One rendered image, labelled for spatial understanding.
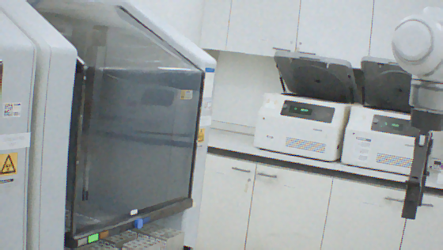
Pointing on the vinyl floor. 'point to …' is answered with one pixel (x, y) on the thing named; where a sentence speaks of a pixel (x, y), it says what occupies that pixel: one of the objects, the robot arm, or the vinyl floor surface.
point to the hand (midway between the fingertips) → (412, 206)
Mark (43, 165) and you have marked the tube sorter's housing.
